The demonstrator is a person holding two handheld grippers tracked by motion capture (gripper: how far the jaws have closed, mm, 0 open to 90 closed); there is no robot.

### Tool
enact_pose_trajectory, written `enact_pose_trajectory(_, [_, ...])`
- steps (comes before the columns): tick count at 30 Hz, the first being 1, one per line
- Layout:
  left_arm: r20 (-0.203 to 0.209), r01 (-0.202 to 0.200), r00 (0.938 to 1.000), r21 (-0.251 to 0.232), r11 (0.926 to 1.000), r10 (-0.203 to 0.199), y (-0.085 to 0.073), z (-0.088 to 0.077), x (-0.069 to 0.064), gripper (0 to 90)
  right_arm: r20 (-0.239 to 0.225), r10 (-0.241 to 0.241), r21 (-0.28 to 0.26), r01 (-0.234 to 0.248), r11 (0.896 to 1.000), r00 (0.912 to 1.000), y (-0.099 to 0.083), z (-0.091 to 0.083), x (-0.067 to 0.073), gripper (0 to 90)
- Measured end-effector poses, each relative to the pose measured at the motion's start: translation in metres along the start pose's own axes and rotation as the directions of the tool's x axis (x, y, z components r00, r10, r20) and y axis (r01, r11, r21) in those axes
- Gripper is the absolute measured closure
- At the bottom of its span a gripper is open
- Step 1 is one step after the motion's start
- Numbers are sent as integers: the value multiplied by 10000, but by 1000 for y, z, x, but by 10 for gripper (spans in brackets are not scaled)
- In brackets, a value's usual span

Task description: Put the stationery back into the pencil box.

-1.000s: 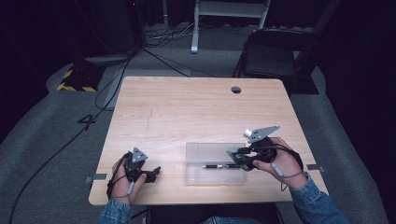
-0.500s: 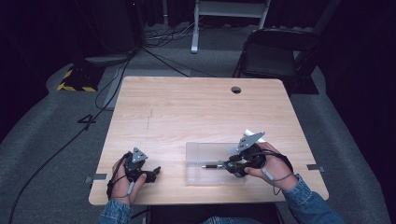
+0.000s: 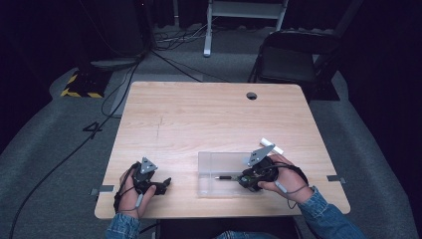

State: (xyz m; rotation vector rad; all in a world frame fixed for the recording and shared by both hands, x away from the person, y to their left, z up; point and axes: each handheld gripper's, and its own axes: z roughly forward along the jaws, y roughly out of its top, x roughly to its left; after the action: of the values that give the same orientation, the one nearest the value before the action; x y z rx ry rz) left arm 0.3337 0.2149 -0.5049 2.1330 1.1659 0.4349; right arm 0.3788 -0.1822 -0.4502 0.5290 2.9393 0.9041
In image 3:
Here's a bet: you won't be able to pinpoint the gray left gripper cable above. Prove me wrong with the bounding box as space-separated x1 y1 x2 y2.
119 192 145 213

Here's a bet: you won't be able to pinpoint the person's right hand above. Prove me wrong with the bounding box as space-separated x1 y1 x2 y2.
258 153 315 204

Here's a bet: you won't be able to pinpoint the long black floor cable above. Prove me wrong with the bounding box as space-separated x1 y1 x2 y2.
8 59 143 239

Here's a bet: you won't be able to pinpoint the white metal stand frame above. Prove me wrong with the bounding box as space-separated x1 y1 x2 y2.
202 0 290 58

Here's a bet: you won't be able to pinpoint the black equipment stand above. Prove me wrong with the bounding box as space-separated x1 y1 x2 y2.
78 0 155 71

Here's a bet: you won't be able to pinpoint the bundle of floor cables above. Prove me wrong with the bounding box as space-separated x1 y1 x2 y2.
153 21 213 53

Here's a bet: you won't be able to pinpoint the person's legs in jeans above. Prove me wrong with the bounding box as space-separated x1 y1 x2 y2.
213 229 280 239

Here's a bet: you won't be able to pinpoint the white eraser stick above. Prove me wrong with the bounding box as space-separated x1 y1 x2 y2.
259 137 285 156

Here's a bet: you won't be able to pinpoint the black folding chair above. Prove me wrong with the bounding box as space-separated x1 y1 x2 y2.
248 29 342 101

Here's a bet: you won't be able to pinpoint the gray right gripper cable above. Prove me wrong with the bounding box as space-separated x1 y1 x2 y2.
273 180 311 210

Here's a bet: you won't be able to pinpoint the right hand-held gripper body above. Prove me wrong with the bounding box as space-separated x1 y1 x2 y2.
243 143 279 188

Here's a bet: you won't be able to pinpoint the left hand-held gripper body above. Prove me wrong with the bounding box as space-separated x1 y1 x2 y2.
132 156 160 195

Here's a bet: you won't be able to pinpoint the person's left hand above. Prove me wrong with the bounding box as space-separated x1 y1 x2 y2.
117 168 157 219

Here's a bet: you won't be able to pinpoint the clear plastic pencil case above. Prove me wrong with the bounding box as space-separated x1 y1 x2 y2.
197 151 267 198

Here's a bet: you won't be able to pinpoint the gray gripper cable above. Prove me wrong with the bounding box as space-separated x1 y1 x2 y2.
273 180 311 210
119 192 145 213

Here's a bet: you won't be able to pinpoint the black yellow striped base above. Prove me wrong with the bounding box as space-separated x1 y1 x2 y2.
60 69 112 100

